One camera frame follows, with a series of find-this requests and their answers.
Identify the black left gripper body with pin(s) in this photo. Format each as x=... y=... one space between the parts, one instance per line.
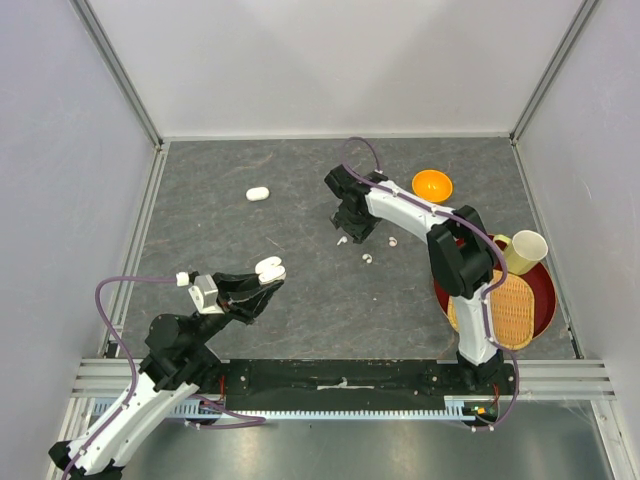
x=235 y=307

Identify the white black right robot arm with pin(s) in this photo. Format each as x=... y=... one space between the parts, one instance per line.
x=462 y=257

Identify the aluminium frame post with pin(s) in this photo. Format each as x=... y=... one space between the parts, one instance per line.
x=99 y=37
x=568 y=41

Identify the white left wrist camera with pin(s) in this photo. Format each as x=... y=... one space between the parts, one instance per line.
x=204 y=295

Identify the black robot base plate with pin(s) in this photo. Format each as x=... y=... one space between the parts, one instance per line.
x=348 y=384

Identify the cream yellow mug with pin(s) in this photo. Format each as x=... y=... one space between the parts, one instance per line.
x=523 y=251

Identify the light blue cable duct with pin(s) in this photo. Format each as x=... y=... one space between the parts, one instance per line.
x=193 y=409

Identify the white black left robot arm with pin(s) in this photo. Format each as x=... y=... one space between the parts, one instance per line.
x=178 y=364

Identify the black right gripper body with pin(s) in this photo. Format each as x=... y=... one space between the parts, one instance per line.
x=358 y=225

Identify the white earbud charging case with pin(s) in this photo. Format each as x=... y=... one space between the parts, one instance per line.
x=270 y=270

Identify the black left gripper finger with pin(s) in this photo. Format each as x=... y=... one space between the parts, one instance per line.
x=260 y=298
x=237 y=285

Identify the aluminium frame left post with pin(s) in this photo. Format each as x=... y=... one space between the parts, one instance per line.
x=99 y=37

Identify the woven bamboo tray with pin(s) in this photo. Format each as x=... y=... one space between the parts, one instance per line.
x=513 y=313

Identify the aluminium frame right post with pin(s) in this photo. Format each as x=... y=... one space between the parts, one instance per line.
x=568 y=41

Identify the white oval case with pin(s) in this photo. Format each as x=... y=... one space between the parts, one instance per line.
x=257 y=194

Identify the red round plate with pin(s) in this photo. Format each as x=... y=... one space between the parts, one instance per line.
x=545 y=298

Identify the orange plastic bowl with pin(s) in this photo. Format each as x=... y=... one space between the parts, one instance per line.
x=432 y=185

